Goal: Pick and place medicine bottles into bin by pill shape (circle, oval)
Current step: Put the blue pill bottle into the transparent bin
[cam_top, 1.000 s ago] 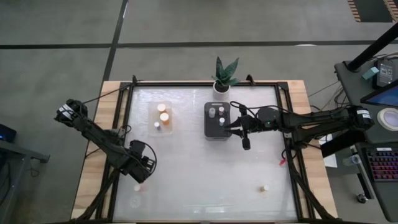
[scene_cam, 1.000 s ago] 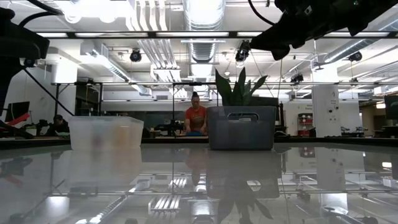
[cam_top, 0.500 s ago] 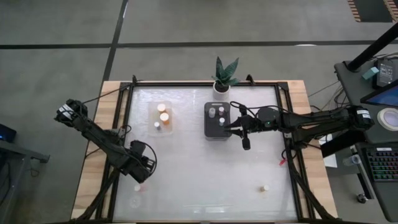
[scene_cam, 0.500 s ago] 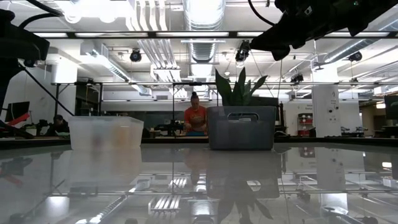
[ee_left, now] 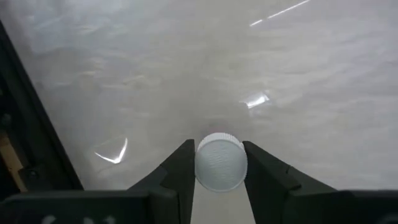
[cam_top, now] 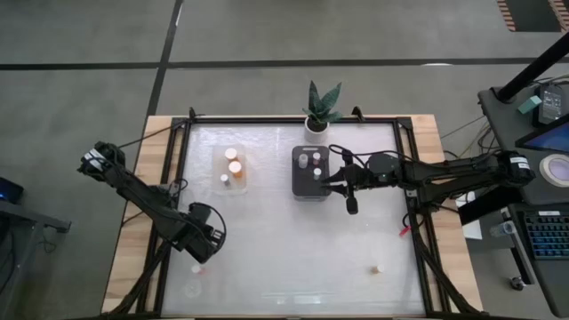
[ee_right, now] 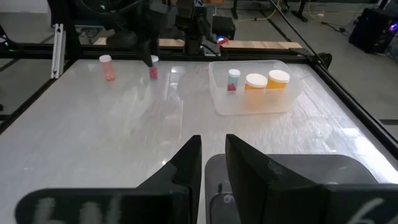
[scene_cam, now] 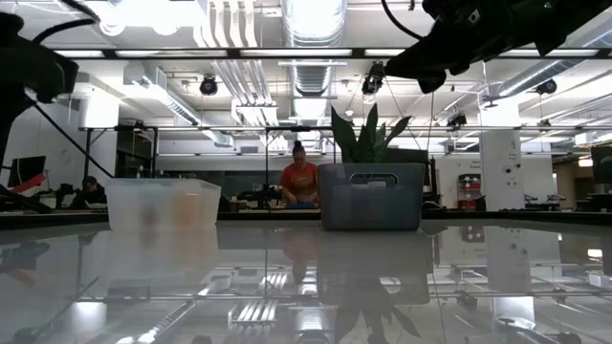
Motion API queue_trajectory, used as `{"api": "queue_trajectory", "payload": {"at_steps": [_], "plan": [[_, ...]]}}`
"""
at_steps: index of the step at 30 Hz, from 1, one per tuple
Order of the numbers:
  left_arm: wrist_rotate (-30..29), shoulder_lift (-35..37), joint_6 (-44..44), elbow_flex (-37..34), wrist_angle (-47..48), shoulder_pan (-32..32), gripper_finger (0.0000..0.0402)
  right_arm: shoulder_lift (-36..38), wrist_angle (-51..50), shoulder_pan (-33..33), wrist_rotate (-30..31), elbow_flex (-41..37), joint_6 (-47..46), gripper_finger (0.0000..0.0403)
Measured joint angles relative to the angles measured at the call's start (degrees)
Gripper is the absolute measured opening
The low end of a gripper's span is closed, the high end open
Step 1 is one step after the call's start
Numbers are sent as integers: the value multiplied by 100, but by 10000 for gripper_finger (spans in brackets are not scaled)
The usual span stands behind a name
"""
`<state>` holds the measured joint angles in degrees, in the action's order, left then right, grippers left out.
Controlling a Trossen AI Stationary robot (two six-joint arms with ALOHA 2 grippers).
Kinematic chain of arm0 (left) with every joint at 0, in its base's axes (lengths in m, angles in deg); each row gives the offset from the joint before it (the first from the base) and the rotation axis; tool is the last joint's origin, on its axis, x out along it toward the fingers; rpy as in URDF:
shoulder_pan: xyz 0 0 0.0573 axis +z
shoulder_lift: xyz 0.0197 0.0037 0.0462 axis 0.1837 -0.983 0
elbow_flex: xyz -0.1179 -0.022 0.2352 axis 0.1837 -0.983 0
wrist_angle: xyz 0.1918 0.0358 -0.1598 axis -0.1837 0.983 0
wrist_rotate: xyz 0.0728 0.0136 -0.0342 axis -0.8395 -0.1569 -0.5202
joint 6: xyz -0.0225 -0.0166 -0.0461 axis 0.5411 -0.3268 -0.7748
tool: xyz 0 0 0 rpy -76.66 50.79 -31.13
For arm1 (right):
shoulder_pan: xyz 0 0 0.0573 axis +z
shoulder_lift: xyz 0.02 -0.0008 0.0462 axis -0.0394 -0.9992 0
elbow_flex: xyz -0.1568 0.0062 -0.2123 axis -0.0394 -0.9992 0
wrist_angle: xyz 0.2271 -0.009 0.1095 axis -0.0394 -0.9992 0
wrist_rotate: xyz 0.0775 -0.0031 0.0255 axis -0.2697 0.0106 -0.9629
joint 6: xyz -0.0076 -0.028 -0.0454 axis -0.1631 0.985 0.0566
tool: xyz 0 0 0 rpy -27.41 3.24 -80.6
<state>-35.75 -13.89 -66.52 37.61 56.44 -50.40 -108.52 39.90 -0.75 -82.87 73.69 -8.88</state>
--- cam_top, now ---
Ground black equipment cart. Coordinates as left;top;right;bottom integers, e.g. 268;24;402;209
457;84;569;319

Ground black handheld device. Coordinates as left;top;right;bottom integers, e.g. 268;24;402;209
537;84;568;125

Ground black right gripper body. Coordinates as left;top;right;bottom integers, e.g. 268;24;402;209
340;163;373;199

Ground black camera cable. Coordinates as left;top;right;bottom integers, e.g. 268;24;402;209
327;143;404;164

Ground laptop with blue screen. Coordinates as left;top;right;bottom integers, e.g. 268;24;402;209
515;113;569;155

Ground black aluminium station frame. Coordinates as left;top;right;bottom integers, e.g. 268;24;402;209
104;106;479;317

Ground snake plant in white pot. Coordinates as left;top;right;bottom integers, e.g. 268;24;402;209
301;79;344;144

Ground dark grey plastic bin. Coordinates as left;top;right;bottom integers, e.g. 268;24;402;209
291;145;332;202

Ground blue-lit dark device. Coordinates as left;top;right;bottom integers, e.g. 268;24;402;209
0;176;24;205

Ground black keyboard blue keys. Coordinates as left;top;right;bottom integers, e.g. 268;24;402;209
523;211;569;261

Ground teal small box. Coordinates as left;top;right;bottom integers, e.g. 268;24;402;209
517;95;543;116

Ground black slanted pole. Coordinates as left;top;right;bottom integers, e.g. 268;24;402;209
495;30;569;103

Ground white paper sheet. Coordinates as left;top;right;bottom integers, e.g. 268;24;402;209
455;193;484;241

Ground white tape roll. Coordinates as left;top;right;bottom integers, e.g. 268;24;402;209
539;153;569;188

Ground grey side desk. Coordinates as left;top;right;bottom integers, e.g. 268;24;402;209
0;197;72;312

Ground translucent plastic bin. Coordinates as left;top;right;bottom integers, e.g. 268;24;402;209
211;142;249;196

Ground clear plastic bottle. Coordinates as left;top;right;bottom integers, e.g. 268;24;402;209
490;220;517;238

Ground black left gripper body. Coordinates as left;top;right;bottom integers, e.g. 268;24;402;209
177;202;228;253

